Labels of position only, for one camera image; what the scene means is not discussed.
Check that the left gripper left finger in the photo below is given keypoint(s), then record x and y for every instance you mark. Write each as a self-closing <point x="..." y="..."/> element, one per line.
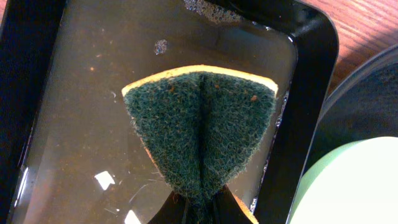
<point x="175" y="210"/>

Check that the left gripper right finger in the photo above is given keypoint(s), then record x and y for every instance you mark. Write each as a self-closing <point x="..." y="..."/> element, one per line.
<point x="226" y="209"/>

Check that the green yellow sponge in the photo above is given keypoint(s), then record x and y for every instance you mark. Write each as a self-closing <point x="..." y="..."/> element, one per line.
<point x="200" y="126"/>

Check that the pale green plate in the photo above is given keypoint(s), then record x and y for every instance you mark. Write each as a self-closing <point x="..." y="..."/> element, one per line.
<point x="353" y="184"/>

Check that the black rectangular water tray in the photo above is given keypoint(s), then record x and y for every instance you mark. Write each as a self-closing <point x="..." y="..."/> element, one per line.
<point x="69" y="150"/>

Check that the round black tray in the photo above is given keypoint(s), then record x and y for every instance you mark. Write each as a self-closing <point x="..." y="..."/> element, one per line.
<point x="363" y="106"/>

